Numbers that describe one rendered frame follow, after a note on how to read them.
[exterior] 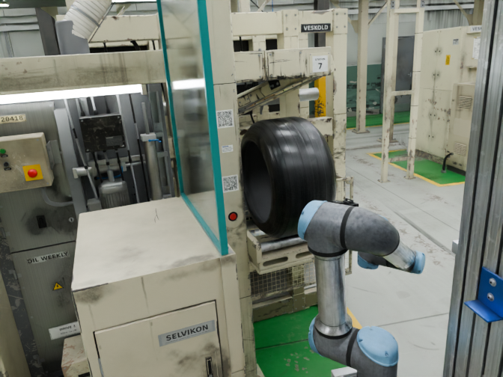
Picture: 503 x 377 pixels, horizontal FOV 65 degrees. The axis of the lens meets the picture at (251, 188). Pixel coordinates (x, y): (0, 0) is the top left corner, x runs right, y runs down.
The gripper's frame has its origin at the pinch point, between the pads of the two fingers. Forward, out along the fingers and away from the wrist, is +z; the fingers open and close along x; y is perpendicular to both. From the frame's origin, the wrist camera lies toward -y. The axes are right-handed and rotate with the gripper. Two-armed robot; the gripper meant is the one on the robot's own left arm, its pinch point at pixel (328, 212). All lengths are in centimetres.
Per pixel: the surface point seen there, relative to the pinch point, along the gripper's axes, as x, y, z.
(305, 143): 1.8, 28.4, 12.7
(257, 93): 2, 54, 62
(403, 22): -736, 236, 805
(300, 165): 6.9, 20.1, 8.3
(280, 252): 13.8, -22.2, 23.5
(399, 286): -111, -101, 94
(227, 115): 32, 44, 23
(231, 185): 32.8, 12.9, 27.0
